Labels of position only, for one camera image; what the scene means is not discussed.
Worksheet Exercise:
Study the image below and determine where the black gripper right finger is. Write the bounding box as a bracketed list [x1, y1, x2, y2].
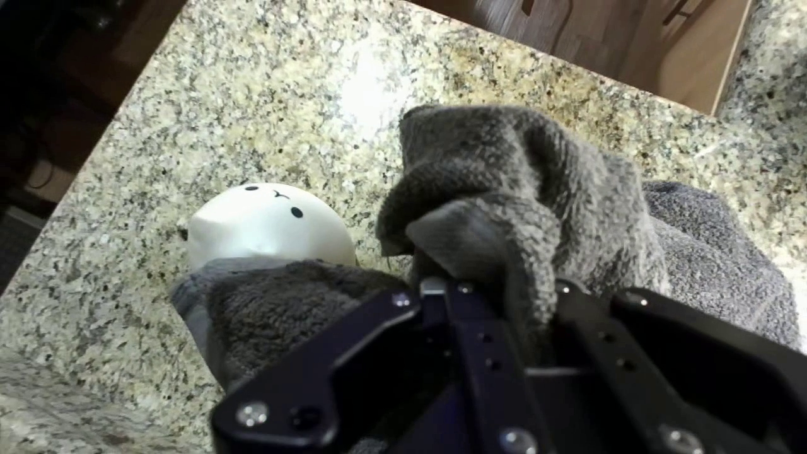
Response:
[554, 281, 807, 454]

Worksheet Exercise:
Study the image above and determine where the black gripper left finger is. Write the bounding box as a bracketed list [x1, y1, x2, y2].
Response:
[209, 278, 554, 454]

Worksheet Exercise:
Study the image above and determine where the grey towel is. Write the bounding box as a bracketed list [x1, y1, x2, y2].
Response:
[171, 105, 800, 389]

